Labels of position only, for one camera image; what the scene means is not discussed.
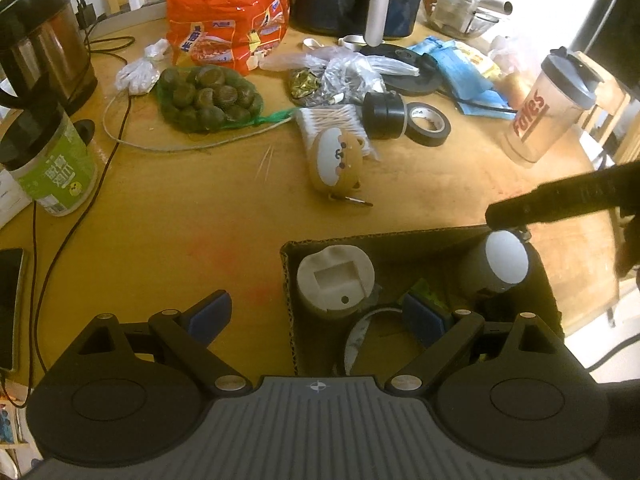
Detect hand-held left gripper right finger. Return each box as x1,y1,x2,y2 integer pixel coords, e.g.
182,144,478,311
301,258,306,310
385,292,563,396

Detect person's right hand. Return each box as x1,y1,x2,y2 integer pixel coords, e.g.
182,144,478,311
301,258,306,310
614,207,640,291

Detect clear shaker bottle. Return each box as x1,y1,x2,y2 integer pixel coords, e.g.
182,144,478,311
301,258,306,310
502,47,606,163

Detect white box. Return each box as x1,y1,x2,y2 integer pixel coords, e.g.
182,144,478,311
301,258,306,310
0,167,33,228

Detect black round base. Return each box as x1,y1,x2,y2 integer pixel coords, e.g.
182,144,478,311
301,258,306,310
360,42,441,96

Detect black cable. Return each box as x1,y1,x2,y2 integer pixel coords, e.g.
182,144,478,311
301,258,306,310
0,35,136,408

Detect black round stand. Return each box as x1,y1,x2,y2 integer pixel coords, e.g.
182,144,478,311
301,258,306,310
70,119,97,147

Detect cotton swab pack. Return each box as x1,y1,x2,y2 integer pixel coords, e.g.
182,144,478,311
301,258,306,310
295,105,383,161

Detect black charger adapter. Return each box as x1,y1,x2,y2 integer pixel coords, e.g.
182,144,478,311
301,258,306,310
75,0,98,28

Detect black electric kettle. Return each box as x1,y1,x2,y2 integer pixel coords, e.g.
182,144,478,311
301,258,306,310
0,0,98,116

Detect black phone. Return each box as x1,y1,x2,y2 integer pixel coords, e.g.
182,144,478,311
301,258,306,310
0,247,26,372

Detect brown cardboard box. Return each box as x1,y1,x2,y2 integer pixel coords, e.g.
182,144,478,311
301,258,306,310
279,225,566,377

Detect white strap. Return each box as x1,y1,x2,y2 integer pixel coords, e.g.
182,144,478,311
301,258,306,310
302,35,371,53

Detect grey power strip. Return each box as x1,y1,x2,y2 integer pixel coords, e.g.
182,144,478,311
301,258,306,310
92,0,168,36

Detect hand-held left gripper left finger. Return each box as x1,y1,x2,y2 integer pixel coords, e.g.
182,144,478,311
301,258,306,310
75,289,251,395

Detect green net bag of chestnuts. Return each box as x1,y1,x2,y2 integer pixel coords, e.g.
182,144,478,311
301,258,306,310
156,65,298,133

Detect black air fryer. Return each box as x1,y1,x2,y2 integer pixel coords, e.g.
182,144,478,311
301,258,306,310
287,0,431,43

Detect brown bear pouch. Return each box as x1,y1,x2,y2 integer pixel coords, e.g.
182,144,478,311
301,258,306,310
307,127,373,206

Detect orange snack bag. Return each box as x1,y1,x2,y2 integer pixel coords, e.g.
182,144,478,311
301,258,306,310
165,0,291,77

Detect beige round device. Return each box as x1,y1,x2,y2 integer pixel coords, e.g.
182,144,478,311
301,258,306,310
296,244,376,318

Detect thick black tape roll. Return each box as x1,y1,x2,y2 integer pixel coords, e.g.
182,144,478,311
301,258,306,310
361,91,406,140

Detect gold foil wrapper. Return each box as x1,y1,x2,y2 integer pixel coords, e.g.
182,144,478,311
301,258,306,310
289,67,321,100

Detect small green packet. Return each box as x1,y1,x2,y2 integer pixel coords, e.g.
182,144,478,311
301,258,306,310
407,280,451,311

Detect black monitor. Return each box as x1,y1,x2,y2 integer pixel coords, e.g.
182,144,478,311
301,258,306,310
570,0,640,86

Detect wooden chair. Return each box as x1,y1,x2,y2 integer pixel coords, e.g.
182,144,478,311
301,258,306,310
575,52,633,161

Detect green label jar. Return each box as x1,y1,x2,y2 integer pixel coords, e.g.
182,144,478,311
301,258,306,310
0,102,98,217

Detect blue packet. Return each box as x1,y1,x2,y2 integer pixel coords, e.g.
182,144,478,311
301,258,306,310
407,36,516,120

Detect white cord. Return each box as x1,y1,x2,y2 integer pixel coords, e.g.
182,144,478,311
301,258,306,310
102,92,296,151

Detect thin black tape roll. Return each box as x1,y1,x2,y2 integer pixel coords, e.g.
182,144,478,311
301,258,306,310
404,102,452,147

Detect yellow packet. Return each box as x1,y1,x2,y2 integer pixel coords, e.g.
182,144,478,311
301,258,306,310
452,40,501,81

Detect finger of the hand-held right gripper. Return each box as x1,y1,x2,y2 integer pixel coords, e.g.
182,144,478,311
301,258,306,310
486,162,640,233

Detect silver metal tube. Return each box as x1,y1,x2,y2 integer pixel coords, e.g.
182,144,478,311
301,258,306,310
470,0,514,16

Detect crumpled clear plastic bag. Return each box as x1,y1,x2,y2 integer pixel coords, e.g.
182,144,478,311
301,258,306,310
305,45,386,108

